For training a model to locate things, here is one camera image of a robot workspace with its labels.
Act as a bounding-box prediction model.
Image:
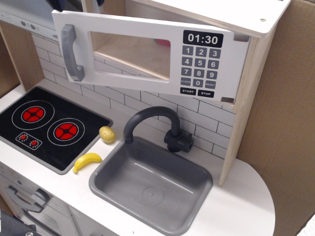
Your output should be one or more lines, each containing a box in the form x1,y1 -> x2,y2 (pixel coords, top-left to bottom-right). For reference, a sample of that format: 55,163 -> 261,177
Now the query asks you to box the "white toy oven door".
0,168 -> 80,236

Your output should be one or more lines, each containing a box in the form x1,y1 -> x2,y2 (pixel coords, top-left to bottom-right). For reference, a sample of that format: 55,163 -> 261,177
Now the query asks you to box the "white toy microwave door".
52,10 -> 250,104

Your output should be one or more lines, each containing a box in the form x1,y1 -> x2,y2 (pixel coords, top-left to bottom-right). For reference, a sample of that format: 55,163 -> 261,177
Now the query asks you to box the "brown cardboard panel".
237,0 -> 315,236

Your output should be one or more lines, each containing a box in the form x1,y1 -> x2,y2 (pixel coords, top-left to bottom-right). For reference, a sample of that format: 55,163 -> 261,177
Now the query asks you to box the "black toy stovetop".
0,87 -> 113,175

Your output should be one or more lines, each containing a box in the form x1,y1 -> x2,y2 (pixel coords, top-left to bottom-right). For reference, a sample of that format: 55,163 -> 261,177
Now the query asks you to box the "yellow toy potato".
99,126 -> 116,144

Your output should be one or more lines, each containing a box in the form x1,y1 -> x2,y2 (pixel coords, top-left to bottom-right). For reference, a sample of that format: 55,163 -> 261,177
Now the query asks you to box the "yellow toy banana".
72,153 -> 102,174

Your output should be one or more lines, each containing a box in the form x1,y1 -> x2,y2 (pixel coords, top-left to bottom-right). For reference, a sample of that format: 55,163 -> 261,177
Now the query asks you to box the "red toy item in microwave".
154,39 -> 171,49

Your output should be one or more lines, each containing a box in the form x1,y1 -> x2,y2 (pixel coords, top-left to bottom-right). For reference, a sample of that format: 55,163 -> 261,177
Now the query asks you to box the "grey oven door handle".
6,185 -> 51,213

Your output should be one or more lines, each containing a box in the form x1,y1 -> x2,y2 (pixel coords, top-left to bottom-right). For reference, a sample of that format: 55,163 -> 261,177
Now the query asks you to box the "dark grey toy faucet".
123,106 -> 193,152

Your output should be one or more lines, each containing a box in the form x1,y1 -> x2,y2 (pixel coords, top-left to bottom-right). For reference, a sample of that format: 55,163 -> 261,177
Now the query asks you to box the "grey plastic sink basin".
89,137 -> 213,236

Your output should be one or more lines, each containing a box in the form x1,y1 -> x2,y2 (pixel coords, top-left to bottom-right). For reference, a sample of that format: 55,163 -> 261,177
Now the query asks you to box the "wooden microwave cabinet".
81,0 -> 292,188

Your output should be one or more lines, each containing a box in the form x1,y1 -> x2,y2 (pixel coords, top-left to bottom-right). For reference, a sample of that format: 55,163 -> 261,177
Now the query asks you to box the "grey microwave door handle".
61,24 -> 85,82

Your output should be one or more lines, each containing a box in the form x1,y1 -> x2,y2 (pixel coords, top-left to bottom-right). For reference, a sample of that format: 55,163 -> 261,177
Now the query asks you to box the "grey range hood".
0,0 -> 84,40

